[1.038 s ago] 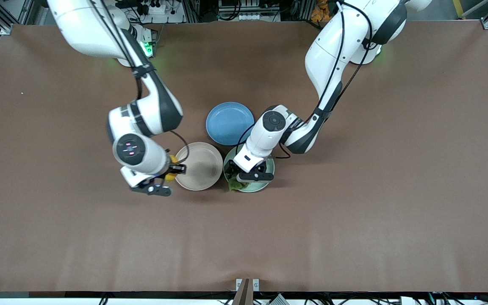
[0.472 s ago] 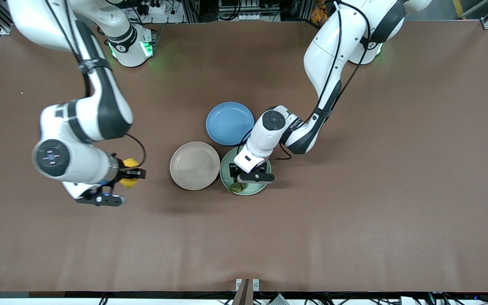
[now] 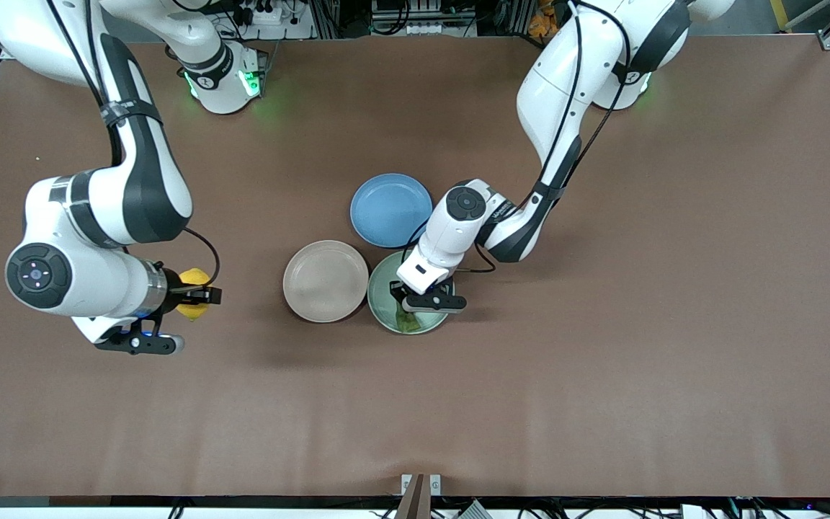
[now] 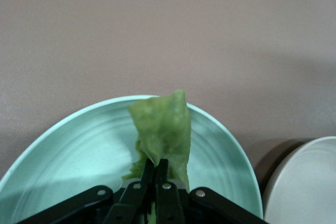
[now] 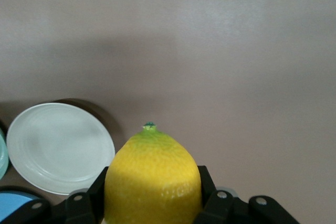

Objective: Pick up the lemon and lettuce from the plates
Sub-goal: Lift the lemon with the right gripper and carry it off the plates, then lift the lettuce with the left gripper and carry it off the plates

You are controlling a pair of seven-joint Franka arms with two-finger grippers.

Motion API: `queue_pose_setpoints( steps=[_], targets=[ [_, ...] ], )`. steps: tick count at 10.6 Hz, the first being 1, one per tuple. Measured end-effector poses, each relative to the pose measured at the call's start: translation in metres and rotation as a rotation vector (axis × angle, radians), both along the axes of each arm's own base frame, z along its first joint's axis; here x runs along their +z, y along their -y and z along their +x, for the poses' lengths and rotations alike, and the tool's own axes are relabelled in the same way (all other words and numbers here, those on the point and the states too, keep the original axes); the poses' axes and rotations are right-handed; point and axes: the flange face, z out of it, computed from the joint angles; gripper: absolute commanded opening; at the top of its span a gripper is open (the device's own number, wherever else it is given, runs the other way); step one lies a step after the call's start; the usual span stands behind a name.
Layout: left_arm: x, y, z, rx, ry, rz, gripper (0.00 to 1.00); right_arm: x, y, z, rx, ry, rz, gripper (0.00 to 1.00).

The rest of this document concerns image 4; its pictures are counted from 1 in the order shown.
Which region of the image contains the green lettuce leaf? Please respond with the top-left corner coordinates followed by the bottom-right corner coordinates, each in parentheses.
top-left (121, 89), bottom-right (192, 224)

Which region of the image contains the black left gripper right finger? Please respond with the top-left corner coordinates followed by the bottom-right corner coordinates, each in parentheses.
top-left (154, 158), bottom-right (185, 224)

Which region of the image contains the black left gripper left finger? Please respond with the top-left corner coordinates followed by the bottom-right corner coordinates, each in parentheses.
top-left (103, 159), bottom-right (156, 224)

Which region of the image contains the light green plate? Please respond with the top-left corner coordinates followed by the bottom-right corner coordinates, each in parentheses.
top-left (0, 94), bottom-right (264, 224)

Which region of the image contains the beige plate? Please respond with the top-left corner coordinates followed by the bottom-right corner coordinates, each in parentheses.
top-left (262, 136), bottom-right (336, 224)

